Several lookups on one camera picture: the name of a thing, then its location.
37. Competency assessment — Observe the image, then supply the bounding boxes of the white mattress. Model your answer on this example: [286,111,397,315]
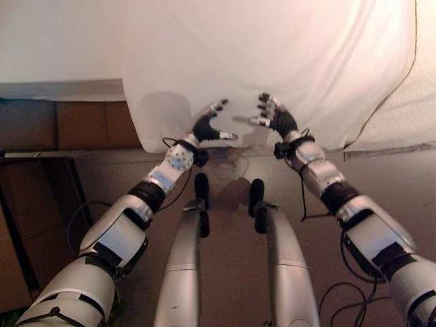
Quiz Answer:
[343,0,436,161]

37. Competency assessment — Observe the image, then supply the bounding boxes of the white bed sheet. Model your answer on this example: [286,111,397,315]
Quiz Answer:
[0,0,419,153]

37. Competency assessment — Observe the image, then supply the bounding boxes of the silver left robot leg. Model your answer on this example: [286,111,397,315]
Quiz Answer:
[153,172,211,327]

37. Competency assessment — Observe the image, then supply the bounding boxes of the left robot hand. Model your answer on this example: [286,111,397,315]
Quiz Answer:
[192,99,239,144]

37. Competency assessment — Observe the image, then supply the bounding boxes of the black cable on floor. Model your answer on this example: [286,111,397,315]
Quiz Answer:
[318,281,392,327]

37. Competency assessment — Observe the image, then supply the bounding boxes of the silver right robot leg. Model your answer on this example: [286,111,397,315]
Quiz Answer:
[248,178,320,327]

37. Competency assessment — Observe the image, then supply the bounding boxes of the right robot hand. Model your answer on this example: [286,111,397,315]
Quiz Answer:
[249,92,298,140]

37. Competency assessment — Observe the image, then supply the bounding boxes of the brown wooden bed frame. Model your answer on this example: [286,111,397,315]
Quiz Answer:
[0,78,144,151]

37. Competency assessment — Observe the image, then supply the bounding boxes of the silver robot leg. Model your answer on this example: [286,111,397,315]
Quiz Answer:
[248,178,320,327]
[153,172,211,327]

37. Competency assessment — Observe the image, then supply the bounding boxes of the dark wooden side table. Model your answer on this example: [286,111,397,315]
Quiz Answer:
[0,150,95,304]

